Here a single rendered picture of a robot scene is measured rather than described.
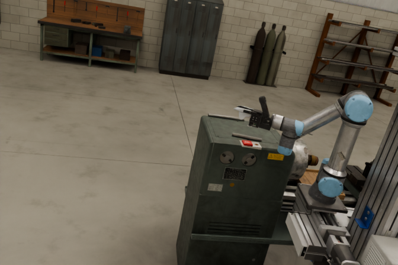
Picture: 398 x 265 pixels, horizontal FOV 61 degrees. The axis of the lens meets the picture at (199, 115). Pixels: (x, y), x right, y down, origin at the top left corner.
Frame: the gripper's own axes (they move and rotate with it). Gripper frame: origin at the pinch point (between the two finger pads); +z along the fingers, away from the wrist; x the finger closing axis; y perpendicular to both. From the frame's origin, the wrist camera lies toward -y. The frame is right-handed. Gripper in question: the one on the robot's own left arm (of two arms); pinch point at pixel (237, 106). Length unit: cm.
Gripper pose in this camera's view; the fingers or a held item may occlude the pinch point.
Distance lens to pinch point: 183.7
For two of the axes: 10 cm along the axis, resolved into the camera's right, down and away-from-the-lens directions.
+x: 3.2, -1.5, 9.4
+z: -9.2, -2.8, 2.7
